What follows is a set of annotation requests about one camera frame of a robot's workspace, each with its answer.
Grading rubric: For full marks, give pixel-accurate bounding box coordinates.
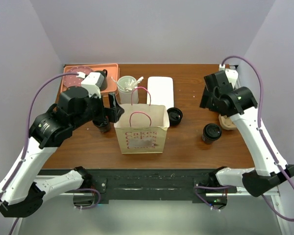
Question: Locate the frosted white utensil cup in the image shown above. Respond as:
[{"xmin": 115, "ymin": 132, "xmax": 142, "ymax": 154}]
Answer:
[{"xmin": 117, "ymin": 76, "xmax": 139, "ymax": 104}]

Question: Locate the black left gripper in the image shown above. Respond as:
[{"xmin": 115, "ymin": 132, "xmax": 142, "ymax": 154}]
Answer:
[{"xmin": 71, "ymin": 90, "xmax": 124, "ymax": 130}]

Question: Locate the black mounting base rail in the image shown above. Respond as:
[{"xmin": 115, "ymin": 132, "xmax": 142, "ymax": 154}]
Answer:
[{"xmin": 63, "ymin": 168, "xmax": 238, "ymax": 205}]

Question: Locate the wrapped white utensil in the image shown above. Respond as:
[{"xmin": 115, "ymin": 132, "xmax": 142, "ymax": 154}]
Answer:
[{"xmin": 111, "ymin": 76, "xmax": 144, "ymax": 92}]

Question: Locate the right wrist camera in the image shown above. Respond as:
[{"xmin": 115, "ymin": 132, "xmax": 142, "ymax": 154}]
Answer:
[{"xmin": 219, "ymin": 64, "xmax": 239, "ymax": 88}]

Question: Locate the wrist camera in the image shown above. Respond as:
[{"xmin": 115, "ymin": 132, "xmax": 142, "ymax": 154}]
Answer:
[
  {"xmin": 81, "ymin": 72, "xmax": 100, "ymax": 96},
  {"xmin": 219, "ymin": 64, "xmax": 239, "ymax": 88}
]

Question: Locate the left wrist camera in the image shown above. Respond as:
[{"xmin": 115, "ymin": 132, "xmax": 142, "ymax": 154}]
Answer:
[{"xmin": 81, "ymin": 72, "xmax": 100, "ymax": 96}]

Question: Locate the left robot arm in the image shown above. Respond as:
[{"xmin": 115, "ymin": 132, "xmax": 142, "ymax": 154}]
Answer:
[{"xmin": 0, "ymin": 86, "xmax": 124, "ymax": 218}]

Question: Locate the salmon pink tray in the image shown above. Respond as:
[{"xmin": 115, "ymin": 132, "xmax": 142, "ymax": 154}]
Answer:
[{"xmin": 60, "ymin": 64, "xmax": 120, "ymax": 96}]

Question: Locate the black coffee cup stack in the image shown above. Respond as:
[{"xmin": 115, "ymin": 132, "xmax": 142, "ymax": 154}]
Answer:
[{"xmin": 93, "ymin": 120, "xmax": 111, "ymax": 133}]

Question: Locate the dark green mug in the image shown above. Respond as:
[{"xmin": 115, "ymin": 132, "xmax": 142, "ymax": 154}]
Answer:
[{"xmin": 95, "ymin": 69, "xmax": 108, "ymax": 91}]

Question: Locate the cardboard cup carrier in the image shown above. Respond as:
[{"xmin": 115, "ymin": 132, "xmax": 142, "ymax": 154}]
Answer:
[{"xmin": 219, "ymin": 115, "xmax": 237, "ymax": 130}]

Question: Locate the pink polka dot plate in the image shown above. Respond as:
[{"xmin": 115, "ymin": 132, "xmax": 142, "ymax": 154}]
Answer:
[{"xmin": 62, "ymin": 65, "xmax": 93, "ymax": 89}]

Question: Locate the white rectangular plate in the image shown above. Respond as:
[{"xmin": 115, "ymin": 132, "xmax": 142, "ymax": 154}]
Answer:
[{"xmin": 147, "ymin": 76, "xmax": 174, "ymax": 109}]

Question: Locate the dark brown coffee cup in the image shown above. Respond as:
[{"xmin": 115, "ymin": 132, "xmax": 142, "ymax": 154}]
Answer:
[{"xmin": 202, "ymin": 133, "xmax": 220, "ymax": 144}]

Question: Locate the black coffee lid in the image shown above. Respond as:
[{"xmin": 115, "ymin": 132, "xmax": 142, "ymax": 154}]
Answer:
[{"xmin": 203, "ymin": 123, "xmax": 221, "ymax": 140}]

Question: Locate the pink cakes paper bag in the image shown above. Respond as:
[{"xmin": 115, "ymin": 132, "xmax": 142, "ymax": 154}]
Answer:
[{"xmin": 114, "ymin": 86, "xmax": 171, "ymax": 155}]

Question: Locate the aluminium frame rail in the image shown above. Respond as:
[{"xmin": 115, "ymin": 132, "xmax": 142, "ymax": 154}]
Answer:
[{"xmin": 8, "ymin": 65, "xmax": 292, "ymax": 235}]

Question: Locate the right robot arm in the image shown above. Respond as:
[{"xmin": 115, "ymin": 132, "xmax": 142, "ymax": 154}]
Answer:
[{"xmin": 200, "ymin": 71, "xmax": 294, "ymax": 197}]

